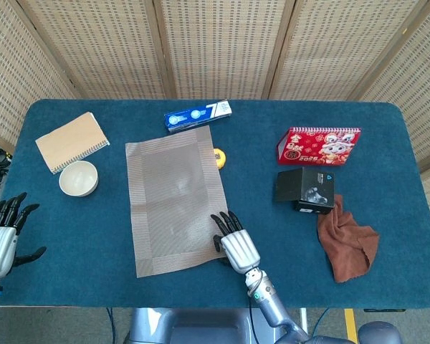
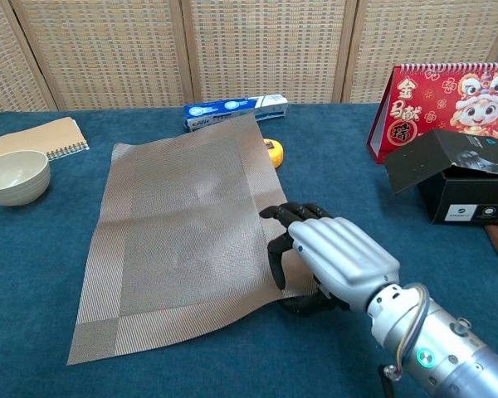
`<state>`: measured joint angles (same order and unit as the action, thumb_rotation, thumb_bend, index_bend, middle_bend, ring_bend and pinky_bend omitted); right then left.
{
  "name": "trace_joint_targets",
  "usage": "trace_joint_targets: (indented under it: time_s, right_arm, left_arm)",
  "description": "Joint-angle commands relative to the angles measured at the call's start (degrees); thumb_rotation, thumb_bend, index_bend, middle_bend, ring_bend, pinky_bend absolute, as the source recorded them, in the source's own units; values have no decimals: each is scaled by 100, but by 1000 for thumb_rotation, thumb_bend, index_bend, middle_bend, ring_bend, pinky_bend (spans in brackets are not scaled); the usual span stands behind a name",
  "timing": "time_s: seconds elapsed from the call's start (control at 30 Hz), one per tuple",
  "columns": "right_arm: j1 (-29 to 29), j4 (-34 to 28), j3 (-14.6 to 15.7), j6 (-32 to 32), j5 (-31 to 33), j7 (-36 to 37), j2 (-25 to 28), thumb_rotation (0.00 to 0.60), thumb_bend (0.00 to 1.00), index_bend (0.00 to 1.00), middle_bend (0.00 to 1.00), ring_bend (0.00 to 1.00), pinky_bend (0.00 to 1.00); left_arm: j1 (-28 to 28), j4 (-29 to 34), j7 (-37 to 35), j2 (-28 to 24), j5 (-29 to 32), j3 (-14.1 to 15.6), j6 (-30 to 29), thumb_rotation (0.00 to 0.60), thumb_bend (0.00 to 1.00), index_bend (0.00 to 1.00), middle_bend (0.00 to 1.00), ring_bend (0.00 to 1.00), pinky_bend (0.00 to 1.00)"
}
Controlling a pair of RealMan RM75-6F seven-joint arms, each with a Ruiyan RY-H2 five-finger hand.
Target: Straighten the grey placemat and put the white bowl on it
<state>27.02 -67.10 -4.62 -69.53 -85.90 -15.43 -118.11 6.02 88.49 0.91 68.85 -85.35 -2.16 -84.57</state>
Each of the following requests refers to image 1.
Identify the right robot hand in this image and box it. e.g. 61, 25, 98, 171
210, 210, 262, 276

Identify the brown woven placemat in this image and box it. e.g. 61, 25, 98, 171
124, 125, 230, 279

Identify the beige bowl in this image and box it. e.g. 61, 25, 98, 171
58, 160, 100, 198

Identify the grey-blue robot torso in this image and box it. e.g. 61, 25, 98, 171
128, 307, 285, 344

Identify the black cardboard box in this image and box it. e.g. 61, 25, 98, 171
273, 166, 336, 216

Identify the yellow tape measure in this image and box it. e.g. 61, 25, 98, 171
213, 147, 227, 170

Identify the blue tablecloth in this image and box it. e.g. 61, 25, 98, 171
0, 98, 430, 310

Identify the brown cloth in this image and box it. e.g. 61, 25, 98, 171
316, 193, 381, 284

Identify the red desk calendar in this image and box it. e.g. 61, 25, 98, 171
276, 126, 362, 167

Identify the tan spiral notebook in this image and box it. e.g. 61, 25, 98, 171
34, 111, 111, 176

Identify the blue white toothpaste box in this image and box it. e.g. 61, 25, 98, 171
163, 100, 234, 133

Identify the woven rattan folding screen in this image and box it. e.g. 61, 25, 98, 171
0, 0, 430, 252

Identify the blue cable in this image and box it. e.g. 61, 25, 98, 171
106, 307, 116, 344
310, 307, 330, 338

